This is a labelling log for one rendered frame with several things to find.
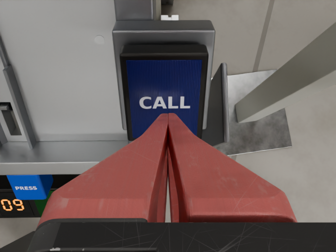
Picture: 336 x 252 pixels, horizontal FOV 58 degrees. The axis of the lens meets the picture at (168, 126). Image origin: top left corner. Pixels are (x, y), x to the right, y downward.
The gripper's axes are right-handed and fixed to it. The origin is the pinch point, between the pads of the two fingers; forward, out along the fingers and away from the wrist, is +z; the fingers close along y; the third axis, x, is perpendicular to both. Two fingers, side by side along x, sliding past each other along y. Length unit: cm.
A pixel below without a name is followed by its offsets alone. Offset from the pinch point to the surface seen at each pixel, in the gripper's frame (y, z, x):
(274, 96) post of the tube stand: -22, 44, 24
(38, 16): 7.1, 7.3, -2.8
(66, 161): 6.7, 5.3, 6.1
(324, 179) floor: -48, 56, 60
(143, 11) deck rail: 1.3, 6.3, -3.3
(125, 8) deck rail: 2.2, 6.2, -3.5
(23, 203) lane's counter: 13.0, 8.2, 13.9
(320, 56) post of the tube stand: -21.9, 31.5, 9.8
